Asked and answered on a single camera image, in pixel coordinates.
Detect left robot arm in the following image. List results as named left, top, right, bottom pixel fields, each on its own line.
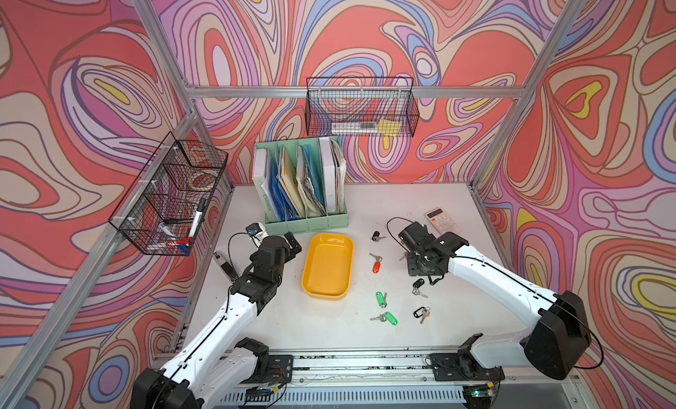
left=130, top=232, right=302, bottom=408

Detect pink calculator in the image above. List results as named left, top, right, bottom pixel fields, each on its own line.
left=425, top=207, right=461, bottom=235

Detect key with red window tag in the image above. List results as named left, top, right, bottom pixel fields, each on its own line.
left=369, top=253, right=383, bottom=274

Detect green file organizer rack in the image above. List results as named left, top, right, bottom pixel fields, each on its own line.
left=251, top=137, right=349, bottom=236

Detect aluminium frame post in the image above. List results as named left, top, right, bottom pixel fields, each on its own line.
left=468, top=0, right=588, bottom=193
left=126, top=0, right=233, bottom=191

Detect aluminium frame post left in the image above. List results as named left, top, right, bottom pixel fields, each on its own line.
left=126, top=0, right=233, bottom=191

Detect key with green square-ish tag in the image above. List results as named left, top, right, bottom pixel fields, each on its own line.
left=371, top=311, right=399, bottom=326

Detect black marker pen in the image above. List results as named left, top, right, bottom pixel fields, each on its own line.
left=188, top=198, right=208, bottom=239

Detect black wire basket back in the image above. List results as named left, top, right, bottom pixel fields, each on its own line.
left=305, top=74, right=420, bottom=137

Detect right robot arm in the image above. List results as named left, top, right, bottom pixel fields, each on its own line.
left=398, top=222, right=597, bottom=380

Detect yellow sticky notes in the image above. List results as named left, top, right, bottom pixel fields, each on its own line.
left=377, top=118, right=402, bottom=137

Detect black wire basket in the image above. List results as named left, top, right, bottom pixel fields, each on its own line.
left=108, top=132, right=229, bottom=257
left=305, top=74, right=420, bottom=137

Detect key with black tag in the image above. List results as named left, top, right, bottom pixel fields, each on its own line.
left=412, top=278, right=427, bottom=298
left=413, top=307, right=431, bottom=324
left=371, top=230, right=386, bottom=243

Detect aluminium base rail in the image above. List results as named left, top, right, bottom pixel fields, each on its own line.
left=216, top=347, right=595, bottom=408

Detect key with long green tag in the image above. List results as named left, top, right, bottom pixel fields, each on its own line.
left=376, top=292, right=387, bottom=308

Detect yellow plastic storage tray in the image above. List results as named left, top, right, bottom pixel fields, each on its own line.
left=301, top=232, right=354, bottom=301

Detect aluminium frame post right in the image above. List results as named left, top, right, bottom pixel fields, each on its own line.
left=468, top=0, right=588, bottom=193

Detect black wire basket left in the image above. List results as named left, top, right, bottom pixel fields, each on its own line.
left=108, top=132, right=229, bottom=257

